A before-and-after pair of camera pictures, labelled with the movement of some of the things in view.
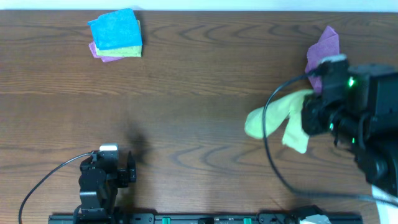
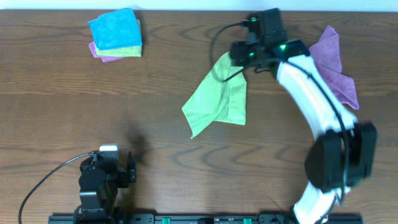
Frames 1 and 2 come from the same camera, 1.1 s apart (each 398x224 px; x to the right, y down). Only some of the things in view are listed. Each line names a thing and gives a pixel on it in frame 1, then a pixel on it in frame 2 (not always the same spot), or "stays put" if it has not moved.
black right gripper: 310,110 -> 237,53
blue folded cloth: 116,29 stays put
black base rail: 206,218 stays put
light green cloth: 260,122 -> 222,96
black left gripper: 125,176 stays put
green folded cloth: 132,51 stays put
